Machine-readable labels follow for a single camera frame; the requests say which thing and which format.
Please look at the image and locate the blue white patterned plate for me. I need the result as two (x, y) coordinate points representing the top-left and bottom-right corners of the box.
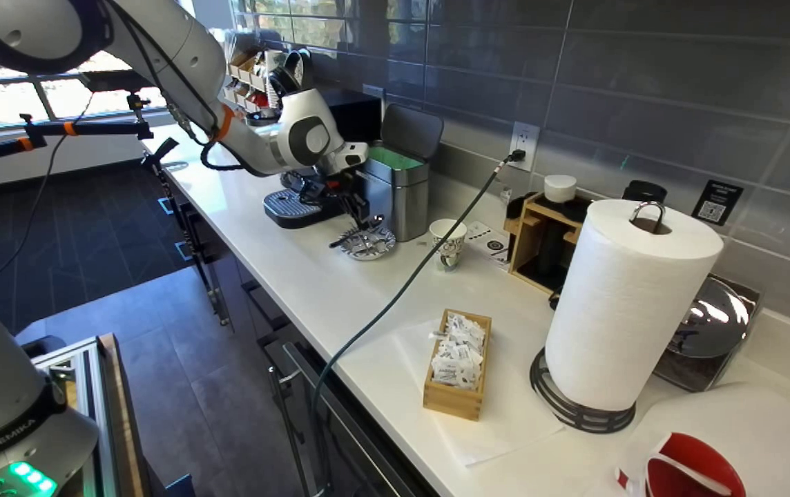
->
(336, 222), (400, 264)

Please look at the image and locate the small wooden packet box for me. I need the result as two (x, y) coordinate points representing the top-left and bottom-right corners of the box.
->
(419, 305), (498, 423)

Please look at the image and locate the wooden countertop organizer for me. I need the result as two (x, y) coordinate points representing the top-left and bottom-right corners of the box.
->
(503, 189), (596, 297)

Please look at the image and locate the black camera stand bar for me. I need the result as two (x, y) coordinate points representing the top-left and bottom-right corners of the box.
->
(0, 90), (179, 171)

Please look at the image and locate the white wall outlet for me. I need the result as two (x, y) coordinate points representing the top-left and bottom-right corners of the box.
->
(505, 118), (541, 173)

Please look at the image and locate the black coffee machine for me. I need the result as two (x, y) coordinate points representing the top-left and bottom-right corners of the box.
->
(262, 86), (390, 232)

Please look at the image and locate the black wall switch plate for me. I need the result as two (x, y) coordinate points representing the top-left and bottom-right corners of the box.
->
(690, 176), (746, 229)

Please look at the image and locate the white paper packets bundle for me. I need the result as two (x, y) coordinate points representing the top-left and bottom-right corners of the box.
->
(427, 312), (488, 390)

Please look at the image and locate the metal spoon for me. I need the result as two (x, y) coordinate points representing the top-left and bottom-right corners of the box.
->
(326, 227), (387, 253)

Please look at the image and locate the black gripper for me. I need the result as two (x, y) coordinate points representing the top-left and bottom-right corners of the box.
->
(318, 165), (387, 234)

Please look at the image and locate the stainless steel bin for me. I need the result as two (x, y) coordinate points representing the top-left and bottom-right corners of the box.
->
(362, 100), (448, 246)

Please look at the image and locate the black wire towel holder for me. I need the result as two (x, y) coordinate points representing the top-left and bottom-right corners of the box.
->
(527, 199), (672, 435)

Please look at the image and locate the silver metal pot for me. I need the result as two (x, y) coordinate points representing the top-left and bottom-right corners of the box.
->
(652, 272), (766, 394)

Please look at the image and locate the dark green power cable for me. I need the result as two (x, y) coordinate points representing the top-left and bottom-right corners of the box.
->
(307, 145), (531, 416)

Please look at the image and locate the cluttered snack rack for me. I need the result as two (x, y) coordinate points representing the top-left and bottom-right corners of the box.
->
(224, 29), (311, 120)

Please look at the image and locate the black robot cable harness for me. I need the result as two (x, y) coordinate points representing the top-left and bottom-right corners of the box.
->
(101, 0), (259, 176)

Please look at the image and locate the aluminium profile frame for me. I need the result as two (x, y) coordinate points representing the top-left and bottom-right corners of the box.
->
(31, 333), (122, 497)

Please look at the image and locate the small white jar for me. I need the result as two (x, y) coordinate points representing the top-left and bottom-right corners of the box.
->
(541, 171), (581, 206)

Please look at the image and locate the dark base cabinet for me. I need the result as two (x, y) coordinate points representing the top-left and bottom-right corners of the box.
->
(148, 155), (433, 497)

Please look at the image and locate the white paper towel roll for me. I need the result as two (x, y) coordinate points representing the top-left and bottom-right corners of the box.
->
(545, 195), (726, 414)

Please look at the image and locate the red white item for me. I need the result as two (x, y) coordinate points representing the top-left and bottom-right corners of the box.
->
(612, 430), (748, 497)

